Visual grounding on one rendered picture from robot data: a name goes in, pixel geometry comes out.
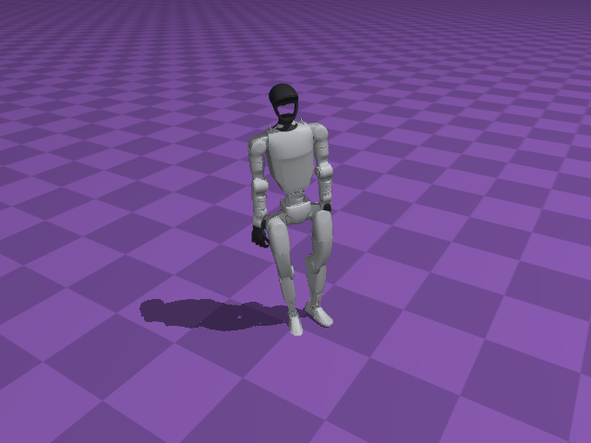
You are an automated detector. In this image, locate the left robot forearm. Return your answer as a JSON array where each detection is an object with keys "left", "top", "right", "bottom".
[{"left": 318, "top": 170, "right": 333, "bottom": 210}]

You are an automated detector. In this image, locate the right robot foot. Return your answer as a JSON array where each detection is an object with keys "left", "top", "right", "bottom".
[{"left": 287, "top": 309, "right": 303, "bottom": 336}]

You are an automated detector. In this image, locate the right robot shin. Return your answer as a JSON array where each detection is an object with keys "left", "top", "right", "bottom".
[{"left": 277, "top": 270, "right": 297, "bottom": 318}]

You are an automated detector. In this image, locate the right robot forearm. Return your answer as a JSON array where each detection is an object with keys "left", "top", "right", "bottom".
[{"left": 251, "top": 180, "right": 268, "bottom": 228}]

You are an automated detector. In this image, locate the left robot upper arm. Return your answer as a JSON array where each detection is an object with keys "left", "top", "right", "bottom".
[{"left": 308, "top": 123, "right": 332, "bottom": 179}]

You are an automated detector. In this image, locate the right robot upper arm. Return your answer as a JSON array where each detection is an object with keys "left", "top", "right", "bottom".
[{"left": 247, "top": 133, "right": 269, "bottom": 194}]

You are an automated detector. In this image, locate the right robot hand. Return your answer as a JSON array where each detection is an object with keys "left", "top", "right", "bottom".
[{"left": 251, "top": 220, "right": 270, "bottom": 248}]

